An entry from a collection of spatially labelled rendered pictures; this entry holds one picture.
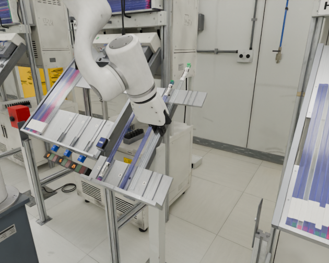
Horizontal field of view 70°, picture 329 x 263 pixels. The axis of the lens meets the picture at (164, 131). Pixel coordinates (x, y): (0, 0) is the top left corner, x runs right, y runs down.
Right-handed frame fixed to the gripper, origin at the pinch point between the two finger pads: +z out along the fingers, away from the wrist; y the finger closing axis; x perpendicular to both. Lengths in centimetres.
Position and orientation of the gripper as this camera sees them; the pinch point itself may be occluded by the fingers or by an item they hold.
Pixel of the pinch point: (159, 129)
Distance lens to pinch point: 78.2
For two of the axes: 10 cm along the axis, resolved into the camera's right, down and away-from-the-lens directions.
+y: 8.6, 1.7, -4.8
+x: 4.3, -7.5, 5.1
